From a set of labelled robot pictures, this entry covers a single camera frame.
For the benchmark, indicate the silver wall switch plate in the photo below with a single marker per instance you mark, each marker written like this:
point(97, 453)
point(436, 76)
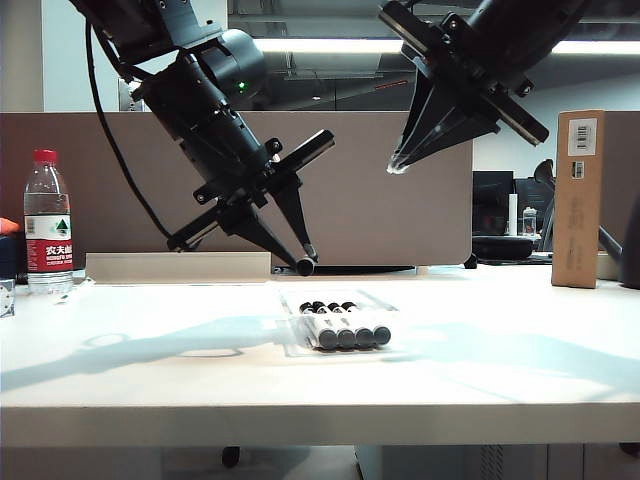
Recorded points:
point(131, 100)

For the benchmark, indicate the black computer monitor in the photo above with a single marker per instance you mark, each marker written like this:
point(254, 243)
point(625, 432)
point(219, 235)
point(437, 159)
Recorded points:
point(492, 202)

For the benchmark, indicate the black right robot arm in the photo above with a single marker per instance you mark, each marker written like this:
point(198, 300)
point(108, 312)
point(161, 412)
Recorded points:
point(530, 30)

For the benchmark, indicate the dark blue object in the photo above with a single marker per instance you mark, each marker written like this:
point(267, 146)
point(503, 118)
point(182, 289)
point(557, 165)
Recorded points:
point(9, 257)

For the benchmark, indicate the small black clamp knob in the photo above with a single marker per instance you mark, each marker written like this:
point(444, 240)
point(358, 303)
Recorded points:
point(470, 261)

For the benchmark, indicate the orange object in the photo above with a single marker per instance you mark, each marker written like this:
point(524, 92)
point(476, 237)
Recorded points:
point(7, 225)

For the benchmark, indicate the white label strip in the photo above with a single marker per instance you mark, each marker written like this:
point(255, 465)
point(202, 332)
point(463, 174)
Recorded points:
point(72, 294)

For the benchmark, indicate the water bottle with red label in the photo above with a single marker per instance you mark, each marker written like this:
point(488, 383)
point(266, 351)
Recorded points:
point(47, 225)

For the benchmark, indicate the white cylinder bottle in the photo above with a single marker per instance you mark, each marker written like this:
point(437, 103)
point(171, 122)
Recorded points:
point(512, 215)

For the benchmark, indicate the black round cushion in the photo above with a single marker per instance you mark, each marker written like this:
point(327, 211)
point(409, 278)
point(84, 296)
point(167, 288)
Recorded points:
point(502, 247)

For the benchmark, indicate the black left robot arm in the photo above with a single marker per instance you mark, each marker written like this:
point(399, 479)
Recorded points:
point(200, 100)

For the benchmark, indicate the small clear bottle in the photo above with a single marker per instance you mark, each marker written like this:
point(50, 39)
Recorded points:
point(529, 222)

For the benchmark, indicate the ceiling light strip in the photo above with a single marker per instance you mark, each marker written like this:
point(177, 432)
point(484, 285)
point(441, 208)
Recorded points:
point(325, 46)

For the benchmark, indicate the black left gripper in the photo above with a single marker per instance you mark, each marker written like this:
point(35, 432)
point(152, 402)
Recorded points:
point(245, 195)

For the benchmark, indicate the brown desk divider panel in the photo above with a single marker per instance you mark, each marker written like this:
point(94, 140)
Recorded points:
point(375, 215)
point(621, 165)

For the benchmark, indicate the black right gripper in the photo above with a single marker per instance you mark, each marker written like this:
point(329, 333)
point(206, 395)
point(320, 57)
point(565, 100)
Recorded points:
point(470, 70)

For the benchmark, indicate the black caster wheel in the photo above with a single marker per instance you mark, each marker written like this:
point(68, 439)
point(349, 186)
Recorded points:
point(230, 456)

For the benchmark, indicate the clear plastic packaging box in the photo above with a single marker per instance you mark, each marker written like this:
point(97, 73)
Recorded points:
point(387, 312)

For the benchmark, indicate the black office chair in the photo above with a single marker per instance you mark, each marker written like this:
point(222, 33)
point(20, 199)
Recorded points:
point(544, 172)

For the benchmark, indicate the tall brown cardboard box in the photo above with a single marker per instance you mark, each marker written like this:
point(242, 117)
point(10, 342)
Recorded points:
point(577, 215)

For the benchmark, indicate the small white cube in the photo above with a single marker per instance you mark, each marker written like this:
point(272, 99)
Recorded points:
point(6, 300)

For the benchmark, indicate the dark grey curved object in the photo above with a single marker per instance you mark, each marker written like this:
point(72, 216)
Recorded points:
point(632, 250)

